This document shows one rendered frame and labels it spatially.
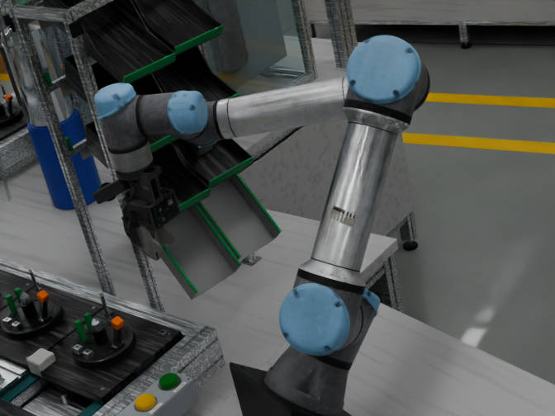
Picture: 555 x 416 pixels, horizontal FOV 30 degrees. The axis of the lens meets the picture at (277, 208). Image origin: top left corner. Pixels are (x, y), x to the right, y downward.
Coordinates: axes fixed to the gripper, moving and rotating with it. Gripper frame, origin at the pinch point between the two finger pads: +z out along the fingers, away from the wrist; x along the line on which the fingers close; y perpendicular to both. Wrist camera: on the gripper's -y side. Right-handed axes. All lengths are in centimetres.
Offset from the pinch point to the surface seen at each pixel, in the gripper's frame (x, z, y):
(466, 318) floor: 145, 123, -27
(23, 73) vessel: 48, -7, -98
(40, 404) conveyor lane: -20.9, 31.7, -25.0
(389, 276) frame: 66, 46, 5
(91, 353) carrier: -10.1, 23.1, -17.0
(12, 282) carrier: 4, 26, -63
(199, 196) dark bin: 24.6, 2.8, -10.7
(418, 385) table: 24, 37, 40
